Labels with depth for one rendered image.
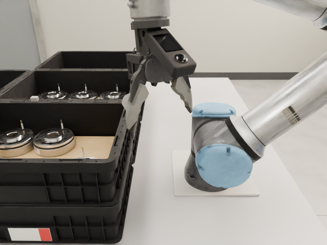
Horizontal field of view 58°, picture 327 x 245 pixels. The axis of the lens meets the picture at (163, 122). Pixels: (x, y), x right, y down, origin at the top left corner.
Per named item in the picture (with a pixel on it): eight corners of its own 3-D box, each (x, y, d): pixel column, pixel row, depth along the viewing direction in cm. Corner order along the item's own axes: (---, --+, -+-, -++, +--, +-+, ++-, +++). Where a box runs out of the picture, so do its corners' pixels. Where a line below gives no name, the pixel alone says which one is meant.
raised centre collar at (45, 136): (66, 132, 80) (65, 130, 79) (58, 142, 75) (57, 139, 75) (48, 131, 80) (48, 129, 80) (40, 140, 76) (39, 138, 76)
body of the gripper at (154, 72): (158, 76, 65) (154, 19, 61) (181, 82, 58) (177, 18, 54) (127, 82, 61) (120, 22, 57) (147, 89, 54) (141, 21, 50)
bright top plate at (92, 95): (99, 91, 109) (99, 89, 109) (94, 101, 100) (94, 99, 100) (72, 91, 109) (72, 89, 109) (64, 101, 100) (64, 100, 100)
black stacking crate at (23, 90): (140, 99, 114) (139, 71, 109) (133, 138, 87) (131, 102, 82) (39, 99, 114) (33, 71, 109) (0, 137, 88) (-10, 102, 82)
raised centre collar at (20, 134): (26, 132, 80) (26, 130, 79) (17, 141, 75) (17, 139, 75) (8, 132, 80) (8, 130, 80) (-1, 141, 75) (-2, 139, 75)
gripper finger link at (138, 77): (139, 107, 58) (159, 67, 58) (144, 109, 56) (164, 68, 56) (120, 97, 55) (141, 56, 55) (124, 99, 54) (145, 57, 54)
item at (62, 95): (71, 92, 109) (71, 90, 108) (60, 102, 100) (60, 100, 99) (45, 90, 110) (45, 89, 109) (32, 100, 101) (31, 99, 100)
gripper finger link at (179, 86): (186, 98, 69) (164, 70, 63) (202, 103, 64) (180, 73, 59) (178, 108, 68) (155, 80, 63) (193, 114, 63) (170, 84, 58)
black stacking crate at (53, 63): (145, 76, 140) (145, 52, 135) (140, 99, 114) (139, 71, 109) (63, 75, 141) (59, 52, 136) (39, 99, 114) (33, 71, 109)
